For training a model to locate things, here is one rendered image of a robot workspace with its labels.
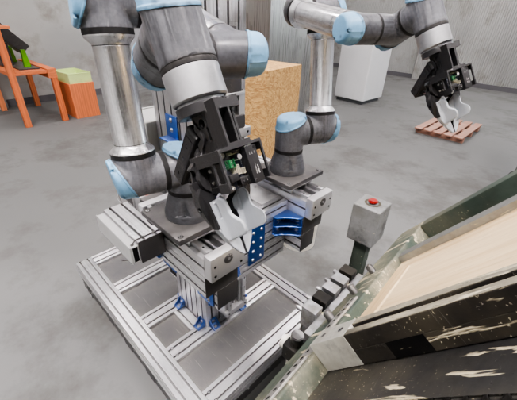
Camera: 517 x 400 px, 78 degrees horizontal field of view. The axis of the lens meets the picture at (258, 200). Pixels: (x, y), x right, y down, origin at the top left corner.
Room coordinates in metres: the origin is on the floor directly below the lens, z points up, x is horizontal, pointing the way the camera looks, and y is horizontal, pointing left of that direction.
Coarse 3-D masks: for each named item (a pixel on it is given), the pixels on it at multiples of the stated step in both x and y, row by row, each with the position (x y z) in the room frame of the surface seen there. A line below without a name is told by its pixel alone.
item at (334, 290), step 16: (336, 272) 0.91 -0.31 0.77; (352, 272) 0.91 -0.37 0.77; (320, 288) 0.86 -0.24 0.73; (336, 288) 0.83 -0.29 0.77; (304, 304) 0.75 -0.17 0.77; (320, 304) 0.76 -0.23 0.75; (336, 304) 0.78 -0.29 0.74; (304, 320) 0.73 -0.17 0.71; (320, 320) 0.71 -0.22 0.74; (288, 336) 0.64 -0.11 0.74; (304, 336) 0.66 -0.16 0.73; (288, 352) 0.59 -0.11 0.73
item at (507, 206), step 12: (504, 204) 0.72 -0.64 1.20; (516, 204) 0.70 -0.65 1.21; (480, 216) 0.74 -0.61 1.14; (492, 216) 0.72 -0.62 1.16; (456, 228) 0.77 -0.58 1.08; (468, 228) 0.74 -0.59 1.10; (432, 240) 0.79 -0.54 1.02; (444, 240) 0.77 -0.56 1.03; (408, 252) 0.83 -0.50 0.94; (420, 252) 0.80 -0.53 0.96
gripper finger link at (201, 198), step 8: (192, 184) 0.37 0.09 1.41; (192, 192) 0.37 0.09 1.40; (200, 192) 0.36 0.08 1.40; (208, 192) 0.38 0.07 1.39; (200, 200) 0.36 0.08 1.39; (208, 200) 0.36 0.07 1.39; (200, 208) 0.36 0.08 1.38; (208, 208) 0.36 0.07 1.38; (208, 216) 0.36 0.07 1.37; (216, 224) 0.35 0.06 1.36
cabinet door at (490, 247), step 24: (504, 216) 0.69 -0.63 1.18; (456, 240) 0.73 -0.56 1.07; (480, 240) 0.64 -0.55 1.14; (504, 240) 0.56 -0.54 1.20; (408, 264) 0.77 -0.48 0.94; (432, 264) 0.67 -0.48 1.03; (456, 264) 0.58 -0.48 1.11; (480, 264) 0.52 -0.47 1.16; (504, 264) 0.46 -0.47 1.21; (384, 288) 0.70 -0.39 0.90; (408, 288) 0.61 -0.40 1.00; (432, 288) 0.53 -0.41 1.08
